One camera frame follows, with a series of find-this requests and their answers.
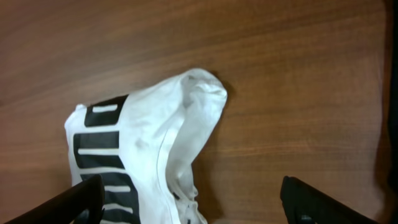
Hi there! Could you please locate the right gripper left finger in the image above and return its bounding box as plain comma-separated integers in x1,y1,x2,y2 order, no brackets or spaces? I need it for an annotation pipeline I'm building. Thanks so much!
8,174,104,224

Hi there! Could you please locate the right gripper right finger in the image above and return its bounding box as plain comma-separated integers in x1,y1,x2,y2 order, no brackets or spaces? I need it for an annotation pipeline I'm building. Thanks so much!
280,176,377,224

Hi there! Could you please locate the white t-shirt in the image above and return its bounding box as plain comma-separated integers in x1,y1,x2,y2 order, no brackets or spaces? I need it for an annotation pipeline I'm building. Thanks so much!
65,68,228,223

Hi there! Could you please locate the black t-shirt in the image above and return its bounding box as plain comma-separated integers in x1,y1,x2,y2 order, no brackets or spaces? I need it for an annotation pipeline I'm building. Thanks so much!
384,0,398,194

